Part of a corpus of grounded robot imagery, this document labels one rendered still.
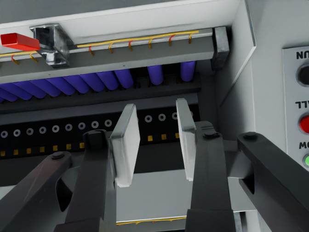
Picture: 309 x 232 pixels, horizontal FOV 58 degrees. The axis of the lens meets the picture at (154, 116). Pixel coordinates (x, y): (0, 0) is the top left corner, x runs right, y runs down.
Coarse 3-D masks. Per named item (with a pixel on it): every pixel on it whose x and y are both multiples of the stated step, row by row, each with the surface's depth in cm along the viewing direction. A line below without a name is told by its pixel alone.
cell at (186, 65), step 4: (180, 64) 34; (184, 64) 32; (188, 64) 32; (192, 64) 32; (180, 68) 35; (184, 68) 34; (188, 68) 33; (192, 68) 34; (180, 72) 36; (184, 72) 35; (188, 72) 35; (192, 72) 35; (180, 76) 38; (184, 76) 36; (188, 76) 36; (192, 76) 37; (184, 80) 37; (188, 80) 37
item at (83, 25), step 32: (0, 0) 25; (32, 0) 25; (64, 0) 25; (96, 0) 24; (128, 0) 24; (160, 0) 24; (192, 0) 24; (224, 0) 24; (0, 32) 26; (32, 32) 26; (96, 32) 27; (128, 32) 28; (160, 32) 29; (224, 32) 28; (224, 64) 34; (192, 96) 42; (224, 96) 36
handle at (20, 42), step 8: (8, 40) 19; (16, 40) 19; (24, 40) 20; (32, 40) 21; (16, 48) 21; (24, 48) 21; (32, 48) 22; (40, 48) 23; (48, 48) 25; (48, 56) 26
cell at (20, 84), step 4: (16, 84) 33; (20, 84) 33; (24, 84) 34; (28, 84) 34; (32, 84) 35; (24, 88) 35; (28, 88) 35; (32, 88) 36; (36, 88) 36; (28, 92) 36; (32, 92) 36; (36, 92) 37; (40, 92) 38; (44, 92) 38; (36, 96) 38; (40, 96) 38; (44, 96) 39
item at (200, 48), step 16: (176, 32) 27; (192, 32) 27; (112, 48) 30; (128, 48) 29; (144, 48) 29; (160, 48) 29; (176, 48) 29; (192, 48) 29; (208, 48) 29; (0, 64) 30; (16, 64) 30; (32, 64) 30; (80, 64) 29; (96, 64) 29; (112, 64) 29; (128, 64) 30; (144, 64) 30; (160, 64) 30; (0, 80) 31; (16, 80) 31
